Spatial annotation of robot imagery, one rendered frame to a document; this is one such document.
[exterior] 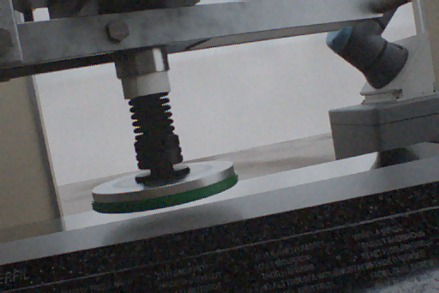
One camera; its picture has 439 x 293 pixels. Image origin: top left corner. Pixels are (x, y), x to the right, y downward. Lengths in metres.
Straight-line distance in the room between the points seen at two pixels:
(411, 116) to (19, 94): 4.58
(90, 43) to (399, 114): 1.26
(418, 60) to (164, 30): 1.31
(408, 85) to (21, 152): 4.54
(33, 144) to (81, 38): 4.97
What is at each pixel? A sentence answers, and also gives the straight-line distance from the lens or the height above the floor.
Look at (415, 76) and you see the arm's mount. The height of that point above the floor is 0.93.
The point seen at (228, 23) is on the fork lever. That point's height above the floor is 1.07.
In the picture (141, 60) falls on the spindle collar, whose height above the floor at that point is 1.03.
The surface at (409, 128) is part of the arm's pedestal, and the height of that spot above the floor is 0.76.
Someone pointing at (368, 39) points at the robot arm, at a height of 1.09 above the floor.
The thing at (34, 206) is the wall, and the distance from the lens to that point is 5.65.
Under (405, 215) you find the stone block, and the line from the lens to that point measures 0.63.
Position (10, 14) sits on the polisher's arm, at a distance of 0.59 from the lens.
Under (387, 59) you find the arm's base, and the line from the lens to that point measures 1.82.
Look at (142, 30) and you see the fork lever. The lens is 0.65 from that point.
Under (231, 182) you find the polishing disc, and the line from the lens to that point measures 0.65.
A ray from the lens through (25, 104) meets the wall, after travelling 5.58.
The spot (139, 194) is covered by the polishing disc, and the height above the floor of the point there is 0.86.
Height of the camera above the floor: 0.95
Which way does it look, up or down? 5 degrees down
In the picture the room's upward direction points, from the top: 10 degrees counter-clockwise
